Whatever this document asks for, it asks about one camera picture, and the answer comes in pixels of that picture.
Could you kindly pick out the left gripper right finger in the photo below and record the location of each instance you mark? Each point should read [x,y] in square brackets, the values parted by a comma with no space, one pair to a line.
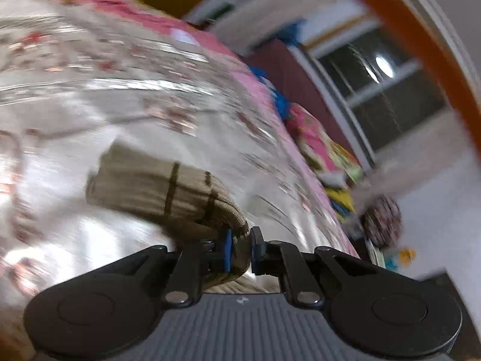
[373,309]

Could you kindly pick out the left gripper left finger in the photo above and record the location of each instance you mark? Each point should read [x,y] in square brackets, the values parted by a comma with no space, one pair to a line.
[110,309]

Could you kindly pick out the beige striped knit sweater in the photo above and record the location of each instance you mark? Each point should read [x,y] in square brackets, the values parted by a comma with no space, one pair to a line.
[191,203]

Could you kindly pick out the dark floral bundle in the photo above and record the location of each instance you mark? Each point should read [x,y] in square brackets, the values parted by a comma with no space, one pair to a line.
[382,222]

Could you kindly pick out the yellow folded blanket stack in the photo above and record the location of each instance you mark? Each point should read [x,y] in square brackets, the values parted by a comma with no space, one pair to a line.
[341,202]

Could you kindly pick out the beige right curtain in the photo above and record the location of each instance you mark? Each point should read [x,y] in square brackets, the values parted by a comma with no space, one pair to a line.
[414,159]

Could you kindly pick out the beige curtain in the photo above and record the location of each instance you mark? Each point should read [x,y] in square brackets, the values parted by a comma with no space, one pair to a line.
[254,21]
[414,159]

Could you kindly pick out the window with metal bars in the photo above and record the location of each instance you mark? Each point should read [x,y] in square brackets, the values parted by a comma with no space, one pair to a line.
[381,91]

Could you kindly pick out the blue crumpled cloth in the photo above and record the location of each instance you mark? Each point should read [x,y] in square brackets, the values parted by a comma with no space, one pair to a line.
[282,104]

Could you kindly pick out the floral satin bedspread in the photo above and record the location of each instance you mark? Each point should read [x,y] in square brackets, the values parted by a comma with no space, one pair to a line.
[93,92]

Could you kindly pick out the beige left curtain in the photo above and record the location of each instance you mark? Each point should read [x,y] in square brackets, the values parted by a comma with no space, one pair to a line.
[254,21]

